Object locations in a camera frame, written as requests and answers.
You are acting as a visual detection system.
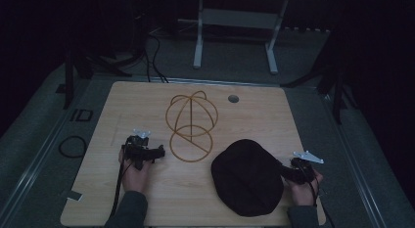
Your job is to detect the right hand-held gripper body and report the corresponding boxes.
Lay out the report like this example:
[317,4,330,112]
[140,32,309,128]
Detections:
[289,150,325,186]

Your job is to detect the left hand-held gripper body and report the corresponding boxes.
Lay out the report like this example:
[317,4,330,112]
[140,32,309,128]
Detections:
[120,128,157,171]

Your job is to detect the black hat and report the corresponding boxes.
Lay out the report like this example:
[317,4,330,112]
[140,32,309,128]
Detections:
[210,138,285,218]

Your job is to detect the gold wire hat stand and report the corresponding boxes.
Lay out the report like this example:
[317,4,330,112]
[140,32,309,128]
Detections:
[164,90,219,163]

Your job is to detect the person's right hand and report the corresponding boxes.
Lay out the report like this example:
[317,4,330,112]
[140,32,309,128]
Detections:
[284,169,324,207]

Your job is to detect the person's left hand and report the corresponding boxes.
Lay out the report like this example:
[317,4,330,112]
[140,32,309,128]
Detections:
[117,147,154,195]

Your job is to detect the black tripod stand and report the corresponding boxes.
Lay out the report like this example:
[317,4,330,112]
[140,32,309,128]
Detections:
[282,35,359,125]
[62,48,133,111]

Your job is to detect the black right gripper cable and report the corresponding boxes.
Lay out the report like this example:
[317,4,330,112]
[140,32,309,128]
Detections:
[301,162,337,228]

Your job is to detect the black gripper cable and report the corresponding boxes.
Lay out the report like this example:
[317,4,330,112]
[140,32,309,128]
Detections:
[301,162,337,228]
[109,160,134,218]

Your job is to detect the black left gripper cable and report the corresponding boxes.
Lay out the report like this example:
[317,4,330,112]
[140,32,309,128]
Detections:
[109,160,134,218]

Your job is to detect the black coiled floor cable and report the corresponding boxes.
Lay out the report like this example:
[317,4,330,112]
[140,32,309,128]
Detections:
[58,135,88,159]

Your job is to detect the black floor cables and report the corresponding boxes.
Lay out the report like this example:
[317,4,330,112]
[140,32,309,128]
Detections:
[143,31,170,84]

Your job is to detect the white metal table frame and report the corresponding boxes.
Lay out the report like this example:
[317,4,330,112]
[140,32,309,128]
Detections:
[177,0,290,75]

